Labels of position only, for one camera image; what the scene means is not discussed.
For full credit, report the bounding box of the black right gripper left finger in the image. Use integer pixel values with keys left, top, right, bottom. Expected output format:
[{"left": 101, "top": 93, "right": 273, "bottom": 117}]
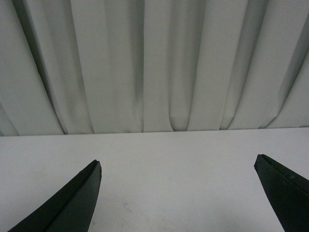
[{"left": 10, "top": 159, "right": 101, "bottom": 232}]

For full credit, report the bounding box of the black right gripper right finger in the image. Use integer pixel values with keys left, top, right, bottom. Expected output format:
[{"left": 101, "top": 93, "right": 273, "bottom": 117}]
[{"left": 254, "top": 154, "right": 309, "bottom": 232}]

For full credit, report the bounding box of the white pleated curtain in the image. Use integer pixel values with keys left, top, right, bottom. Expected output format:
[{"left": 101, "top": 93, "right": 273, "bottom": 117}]
[{"left": 0, "top": 0, "right": 309, "bottom": 136}]

